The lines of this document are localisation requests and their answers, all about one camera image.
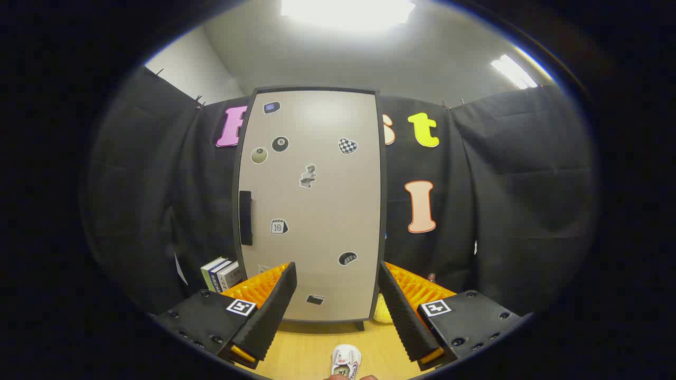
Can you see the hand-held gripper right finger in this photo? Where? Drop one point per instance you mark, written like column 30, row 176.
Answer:
column 401, row 316

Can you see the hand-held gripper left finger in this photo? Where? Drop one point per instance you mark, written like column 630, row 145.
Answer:
column 274, row 311

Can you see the white canvas shoe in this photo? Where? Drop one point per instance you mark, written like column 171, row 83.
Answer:
column 346, row 356

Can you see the dark grey shoe cabinet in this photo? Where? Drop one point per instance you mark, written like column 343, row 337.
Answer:
column 383, row 211

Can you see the beige shoe cabinet door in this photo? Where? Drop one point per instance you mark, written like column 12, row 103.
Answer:
column 317, row 211

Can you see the yellow soft object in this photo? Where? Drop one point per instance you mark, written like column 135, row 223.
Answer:
column 381, row 315

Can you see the blue spine book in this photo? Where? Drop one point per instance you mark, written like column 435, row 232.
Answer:
column 219, row 274

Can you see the white sheet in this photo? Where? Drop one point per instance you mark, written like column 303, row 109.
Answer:
column 180, row 269

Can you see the black backdrop cloth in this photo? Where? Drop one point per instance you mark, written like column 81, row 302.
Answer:
column 158, row 211

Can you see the narrow ceiling light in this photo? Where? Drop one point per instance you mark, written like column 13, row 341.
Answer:
column 512, row 71

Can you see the large ceiling light panel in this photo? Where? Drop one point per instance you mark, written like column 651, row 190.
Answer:
column 343, row 10

